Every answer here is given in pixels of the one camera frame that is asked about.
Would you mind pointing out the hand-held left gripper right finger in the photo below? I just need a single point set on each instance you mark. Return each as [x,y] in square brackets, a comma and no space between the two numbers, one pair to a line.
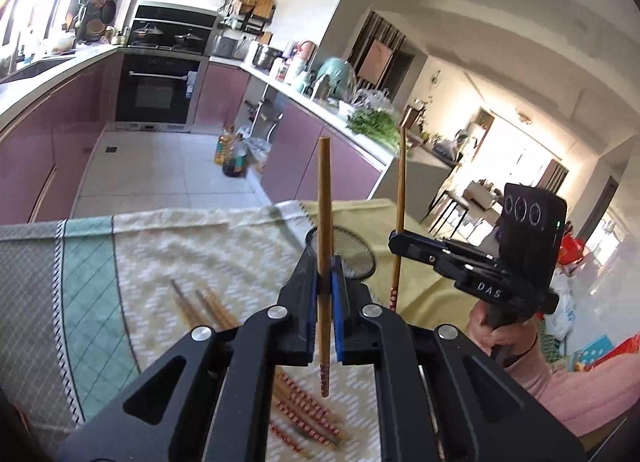
[337,314]

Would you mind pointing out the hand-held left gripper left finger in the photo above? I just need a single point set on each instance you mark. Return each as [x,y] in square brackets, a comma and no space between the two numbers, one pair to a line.
[314,314]

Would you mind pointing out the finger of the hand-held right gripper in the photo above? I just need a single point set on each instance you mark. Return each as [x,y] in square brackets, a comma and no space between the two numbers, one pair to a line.
[430,252]

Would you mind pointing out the black mesh utensil holder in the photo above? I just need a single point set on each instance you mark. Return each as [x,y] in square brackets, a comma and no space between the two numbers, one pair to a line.
[356,252]

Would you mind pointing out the wooden chopstick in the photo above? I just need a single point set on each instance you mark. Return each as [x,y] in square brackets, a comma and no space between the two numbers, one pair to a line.
[400,182]
[324,192]

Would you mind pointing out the bunch of patterned wooden chopsticks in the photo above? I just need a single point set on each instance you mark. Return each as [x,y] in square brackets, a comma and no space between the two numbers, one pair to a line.
[215,309]

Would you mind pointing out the person's right forearm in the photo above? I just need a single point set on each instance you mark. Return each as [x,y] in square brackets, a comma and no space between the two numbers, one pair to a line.
[575,392]

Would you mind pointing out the person's right hand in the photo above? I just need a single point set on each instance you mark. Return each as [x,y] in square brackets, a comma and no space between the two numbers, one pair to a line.
[510,339]

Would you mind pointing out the red bag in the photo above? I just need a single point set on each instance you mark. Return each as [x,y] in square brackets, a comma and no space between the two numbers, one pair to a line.
[572,249]

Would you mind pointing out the white plastic bag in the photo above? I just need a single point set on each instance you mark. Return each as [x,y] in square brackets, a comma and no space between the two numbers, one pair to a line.
[562,307]

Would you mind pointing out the bunch of green vegetables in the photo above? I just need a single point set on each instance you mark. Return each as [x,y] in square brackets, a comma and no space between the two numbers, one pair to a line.
[372,125]

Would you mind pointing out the patchwork patterned tablecloth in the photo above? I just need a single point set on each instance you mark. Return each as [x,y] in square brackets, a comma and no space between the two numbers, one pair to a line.
[175,252]

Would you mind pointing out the pink kitchen base cabinets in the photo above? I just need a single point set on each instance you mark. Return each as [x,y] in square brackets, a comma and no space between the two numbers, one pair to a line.
[50,142]
[300,152]

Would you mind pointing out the clear plastic bag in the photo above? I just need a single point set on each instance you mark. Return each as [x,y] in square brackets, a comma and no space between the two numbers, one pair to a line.
[372,98]

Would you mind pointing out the cooking oil bottles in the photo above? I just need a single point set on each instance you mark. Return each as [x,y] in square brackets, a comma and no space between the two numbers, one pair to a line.
[235,162]

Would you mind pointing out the yellow cooking oil bottle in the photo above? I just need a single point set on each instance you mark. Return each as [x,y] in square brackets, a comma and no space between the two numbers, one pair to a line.
[222,147]

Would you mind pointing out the steel thermos flask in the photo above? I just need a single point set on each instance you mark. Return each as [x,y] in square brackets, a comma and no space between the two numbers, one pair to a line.
[321,87]

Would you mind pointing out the pink kettle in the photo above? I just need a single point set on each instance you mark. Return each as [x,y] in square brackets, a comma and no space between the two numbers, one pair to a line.
[307,50]

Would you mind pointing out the steel stock pot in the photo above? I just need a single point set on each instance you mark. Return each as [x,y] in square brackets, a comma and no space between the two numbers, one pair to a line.
[266,56]

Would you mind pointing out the black built-in oven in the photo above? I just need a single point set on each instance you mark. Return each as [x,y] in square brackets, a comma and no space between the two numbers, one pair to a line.
[152,92]

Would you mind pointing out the silver toaster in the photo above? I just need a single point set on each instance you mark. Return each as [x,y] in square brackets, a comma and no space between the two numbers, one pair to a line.
[226,46]

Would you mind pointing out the dark lidded cooking pot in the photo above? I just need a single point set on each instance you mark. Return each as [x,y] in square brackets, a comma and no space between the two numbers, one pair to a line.
[189,38]
[147,32]

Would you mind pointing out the black range hood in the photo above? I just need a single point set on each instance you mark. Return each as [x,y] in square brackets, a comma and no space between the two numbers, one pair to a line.
[172,12]

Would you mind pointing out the black wall rack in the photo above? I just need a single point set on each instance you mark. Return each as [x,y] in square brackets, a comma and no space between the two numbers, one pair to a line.
[250,12]

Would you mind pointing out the wall-hung pans and utensils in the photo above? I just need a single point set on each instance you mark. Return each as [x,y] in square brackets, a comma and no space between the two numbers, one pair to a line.
[97,12]

